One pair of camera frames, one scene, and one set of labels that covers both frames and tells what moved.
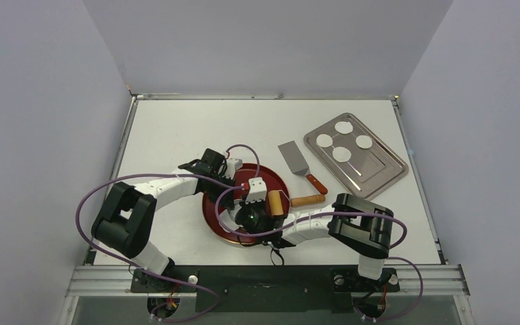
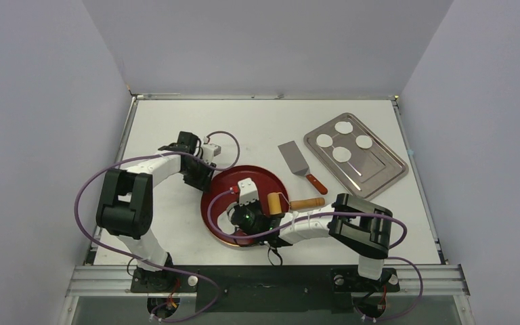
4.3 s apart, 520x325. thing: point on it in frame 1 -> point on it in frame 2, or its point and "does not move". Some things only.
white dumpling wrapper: x=344 y=127 does not move
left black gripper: x=227 y=200 -> x=202 y=183
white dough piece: x=227 y=218 does not move
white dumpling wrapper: x=363 y=141 does not move
